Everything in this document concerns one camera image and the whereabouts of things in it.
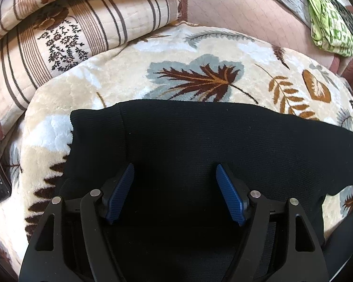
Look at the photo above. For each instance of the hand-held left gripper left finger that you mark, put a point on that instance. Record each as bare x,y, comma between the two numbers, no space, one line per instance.
122,191

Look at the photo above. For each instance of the dark grey cloth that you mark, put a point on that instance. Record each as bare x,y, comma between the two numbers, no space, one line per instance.
345,14

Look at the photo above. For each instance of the striped floral folded quilt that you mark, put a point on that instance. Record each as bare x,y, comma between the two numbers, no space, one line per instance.
76,11

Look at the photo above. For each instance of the black pants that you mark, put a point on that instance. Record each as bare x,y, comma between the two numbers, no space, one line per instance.
179,138

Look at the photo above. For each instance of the green patterned folded blanket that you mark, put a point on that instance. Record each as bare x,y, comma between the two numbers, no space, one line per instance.
326,29

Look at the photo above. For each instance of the leaf print plush blanket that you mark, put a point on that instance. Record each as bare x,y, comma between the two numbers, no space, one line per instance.
194,53

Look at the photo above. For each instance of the pink sofa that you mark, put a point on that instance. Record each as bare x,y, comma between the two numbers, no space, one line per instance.
238,8

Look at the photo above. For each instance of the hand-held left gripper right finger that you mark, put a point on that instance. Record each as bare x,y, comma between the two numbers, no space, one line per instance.
229,194

